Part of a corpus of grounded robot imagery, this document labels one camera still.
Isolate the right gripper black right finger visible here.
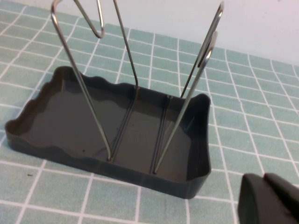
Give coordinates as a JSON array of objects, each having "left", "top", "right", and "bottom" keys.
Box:
[{"left": 265, "top": 173, "right": 299, "bottom": 217}]

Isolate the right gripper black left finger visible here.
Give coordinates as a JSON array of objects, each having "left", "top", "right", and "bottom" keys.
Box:
[{"left": 237, "top": 173, "right": 299, "bottom": 224}]

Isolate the green checked tablecloth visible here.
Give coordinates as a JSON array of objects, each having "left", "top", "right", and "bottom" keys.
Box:
[{"left": 0, "top": 4, "right": 299, "bottom": 224}]

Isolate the grey lid rack with wires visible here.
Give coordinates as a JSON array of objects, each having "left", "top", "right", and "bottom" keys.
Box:
[{"left": 4, "top": 0, "right": 225, "bottom": 200}]

